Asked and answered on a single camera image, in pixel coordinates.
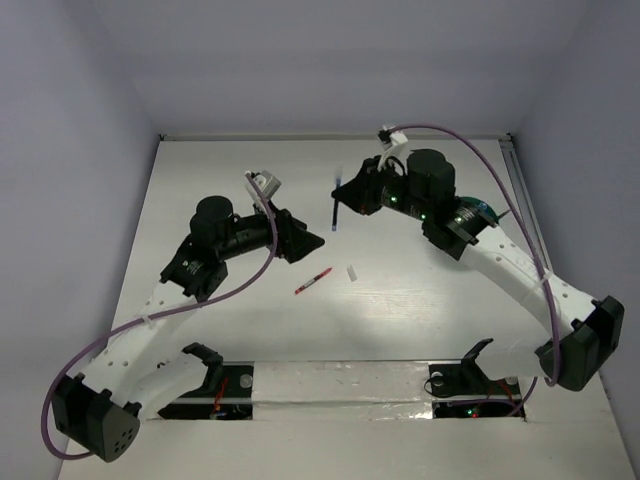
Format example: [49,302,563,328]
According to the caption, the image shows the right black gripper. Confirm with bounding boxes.
[332,154,432,221]

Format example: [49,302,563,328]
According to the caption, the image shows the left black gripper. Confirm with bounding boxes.
[217,199,323,263]

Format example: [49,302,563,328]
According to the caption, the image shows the blue pen with clip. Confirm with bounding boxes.
[331,168,342,232]

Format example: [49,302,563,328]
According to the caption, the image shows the red pen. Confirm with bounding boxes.
[294,267,333,295]

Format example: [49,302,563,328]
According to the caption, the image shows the clear white pen cap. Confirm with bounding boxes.
[347,265,357,282]

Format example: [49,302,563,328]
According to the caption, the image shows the black handled scissors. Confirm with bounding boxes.
[497,209,511,222]

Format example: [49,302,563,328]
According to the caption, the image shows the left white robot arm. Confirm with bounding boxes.
[40,196,325,463]

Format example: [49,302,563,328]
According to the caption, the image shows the teal round organizer container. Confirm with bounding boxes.
[459,197,501,226]

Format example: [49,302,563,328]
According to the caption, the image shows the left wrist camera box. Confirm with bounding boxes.
[245,170,281,206]

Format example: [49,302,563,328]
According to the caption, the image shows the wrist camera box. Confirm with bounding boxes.
[377,125,408,171]
[245,170,281,206]

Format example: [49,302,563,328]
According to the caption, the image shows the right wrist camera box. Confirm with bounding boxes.
[377,125,408,171]

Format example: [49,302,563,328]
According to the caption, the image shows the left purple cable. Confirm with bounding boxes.
[40,174,279,460]

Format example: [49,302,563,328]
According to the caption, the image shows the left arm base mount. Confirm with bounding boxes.
[158,343,254,421]

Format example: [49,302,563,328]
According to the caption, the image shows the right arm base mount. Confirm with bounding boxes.
[423,338,525,420]

